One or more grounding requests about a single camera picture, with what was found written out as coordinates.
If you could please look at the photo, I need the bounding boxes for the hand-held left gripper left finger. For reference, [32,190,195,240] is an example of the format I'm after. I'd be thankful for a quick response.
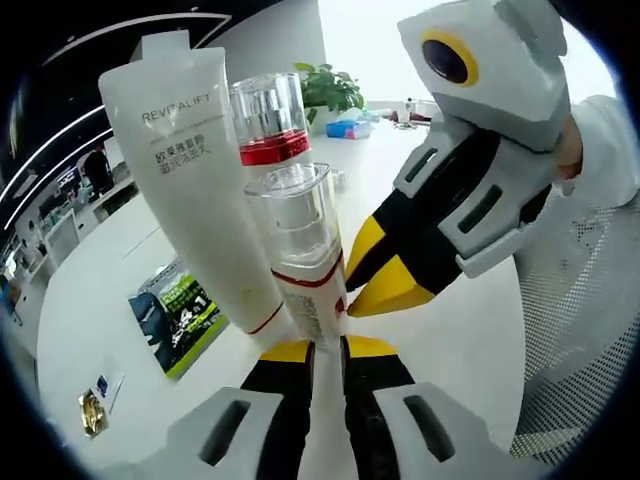
[166,339,317,480]

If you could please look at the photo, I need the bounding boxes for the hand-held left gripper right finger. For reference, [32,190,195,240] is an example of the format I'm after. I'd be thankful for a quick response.
[341,334,494,480]

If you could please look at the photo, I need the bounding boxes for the small clear cap skincare bottle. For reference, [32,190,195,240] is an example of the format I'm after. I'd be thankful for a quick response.
[243,162,351,351]

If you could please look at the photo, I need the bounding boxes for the red collar skincare bottle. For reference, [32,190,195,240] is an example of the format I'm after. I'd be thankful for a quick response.
[228,72,315,169]

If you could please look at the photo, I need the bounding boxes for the white skincare tube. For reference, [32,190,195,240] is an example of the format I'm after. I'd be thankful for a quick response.
[97,34,289,354]

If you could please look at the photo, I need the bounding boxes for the person's right hand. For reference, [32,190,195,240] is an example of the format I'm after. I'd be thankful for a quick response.
[552,115,586,180]

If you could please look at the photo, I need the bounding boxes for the small tabletop clutter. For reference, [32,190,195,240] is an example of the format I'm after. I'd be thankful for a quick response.
[389,97,436,132]

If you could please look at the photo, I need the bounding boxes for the blue tissue pack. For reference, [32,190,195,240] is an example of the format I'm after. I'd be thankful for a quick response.
[324,107,374,141]

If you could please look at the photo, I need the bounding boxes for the potted green plant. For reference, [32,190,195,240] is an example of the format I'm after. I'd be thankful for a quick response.
[293,62,366,126]

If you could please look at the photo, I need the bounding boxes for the white mesh office chair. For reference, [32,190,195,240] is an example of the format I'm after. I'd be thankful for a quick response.
[509,199,640,456]

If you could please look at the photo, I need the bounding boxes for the small clear sachet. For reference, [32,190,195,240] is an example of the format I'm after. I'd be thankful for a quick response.
[94,369,126,414]

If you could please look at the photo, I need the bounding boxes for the gold foil packet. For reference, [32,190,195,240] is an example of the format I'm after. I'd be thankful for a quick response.
[75,390,112,440]

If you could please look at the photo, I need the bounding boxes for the white background office chair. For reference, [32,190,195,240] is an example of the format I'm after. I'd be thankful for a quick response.
[43,219,81,269]

